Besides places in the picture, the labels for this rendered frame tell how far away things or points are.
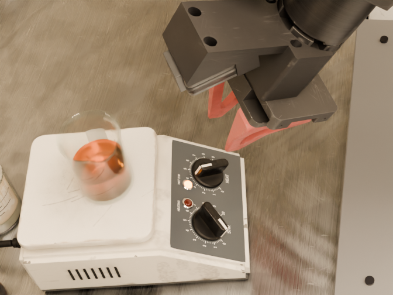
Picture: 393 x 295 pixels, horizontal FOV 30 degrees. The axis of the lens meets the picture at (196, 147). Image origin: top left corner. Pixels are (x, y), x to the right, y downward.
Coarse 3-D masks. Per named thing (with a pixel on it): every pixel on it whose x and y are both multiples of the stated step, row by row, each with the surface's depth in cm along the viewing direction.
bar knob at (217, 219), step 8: (200, 208) 65; (208, 208) 65; (200, 216) 66; (208, 216) 65; (216, 216) 65; (192, 224) 65; (200, 224) 65; (208, 224) 65; (216, 224) 64; (224, 224) 65; (200, 232) 65; (208, 232) 65; (216, 232) 65; (224, 232) 65; (208, 240) 65
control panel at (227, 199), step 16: (176, 144) 70; (176, 160) 69; (192, 160) 70; (176, 176) 68; (192, 176) 69; (224, 176) 70; (240, 176) 71; (176, 192) 67; (192, 192) 68; (208, 192) 68; (224, 192) 69; (240, 192) 70; (176, 208) 66; (192, 208) 66; (224, 208) 68; (240, 208) 69; (176, 224) 65; (240, 224) 68; (176, 240) 64; (192, 240) 64; (224, 240) 66; (240, 240) 67; (224, 256) 65; (240, 256) 66
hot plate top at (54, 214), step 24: (48, 144) 69; (144, 144) 67; (48, 168) 67; (144, 168) 66; (24, 192) 66; (48, 192) 66; (72, 192) 65; (144, 192) 64; (24, 216) 64; (48, 216) 64; (72, 216) 64; (96, 216) 63; (120, 216) 63; (144, 216) 63; (24, 240) 63; (48, 240) 63; (72, 240) 62; (96, 240) 62; (120, 240) 62; (144, 240) 62
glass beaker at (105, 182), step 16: (80, 112) 61; (96, 112) 61; (64, 128) 61; (80, 128) 62; (96, 128) 63; (112, 128) 62; (64, 144) 61; (80, 144) 64; (112, 160) 59; (128, 160) 63; (80, 176) 61; (96, 176) 60; (112, 176) 61; (128, 176) 63; (96, 192) 62; (112, 192) 62; (128, 192) 64
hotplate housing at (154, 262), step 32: (160, 160) 68; (160, 192) 66; (160, 224) 64; (32, 256) 64; (64, 256) 64; (96, 256) 64; (128, 256) 63; (160, 256) 63; (192, 256) 64; (64, 288) 68; (96, 288) 69
